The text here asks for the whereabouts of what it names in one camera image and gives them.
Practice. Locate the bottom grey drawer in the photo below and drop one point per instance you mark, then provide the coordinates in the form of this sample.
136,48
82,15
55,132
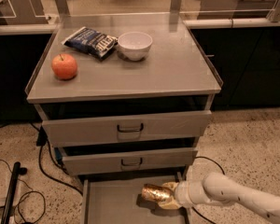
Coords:
120,202

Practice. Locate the white bowl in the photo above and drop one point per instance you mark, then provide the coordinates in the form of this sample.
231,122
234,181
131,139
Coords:
135,45

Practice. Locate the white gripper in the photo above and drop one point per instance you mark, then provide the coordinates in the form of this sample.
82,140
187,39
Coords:
186,194

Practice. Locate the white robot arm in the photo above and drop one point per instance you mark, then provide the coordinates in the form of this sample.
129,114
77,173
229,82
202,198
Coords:
218,189

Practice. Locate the orange soda can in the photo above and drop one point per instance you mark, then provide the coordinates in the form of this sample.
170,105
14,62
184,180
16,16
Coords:
156,194

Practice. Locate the red apple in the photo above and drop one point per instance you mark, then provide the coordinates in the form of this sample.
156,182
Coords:
64,66

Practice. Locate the top grey drawer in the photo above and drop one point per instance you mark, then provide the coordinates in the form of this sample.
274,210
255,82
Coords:
120,129

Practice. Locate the middle grey drawer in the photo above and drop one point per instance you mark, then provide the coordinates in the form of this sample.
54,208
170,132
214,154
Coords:
129,161

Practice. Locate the black bar on floor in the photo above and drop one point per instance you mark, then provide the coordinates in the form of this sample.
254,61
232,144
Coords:
16,171

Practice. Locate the grey drawer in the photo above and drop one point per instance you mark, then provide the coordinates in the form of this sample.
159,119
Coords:
120,129
129,161
120,202

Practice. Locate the grey drawer cabinet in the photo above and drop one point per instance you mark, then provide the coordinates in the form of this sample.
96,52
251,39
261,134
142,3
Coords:
174,77

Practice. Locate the blue chip bag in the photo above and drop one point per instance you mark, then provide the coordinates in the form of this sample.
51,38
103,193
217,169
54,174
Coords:
92,42

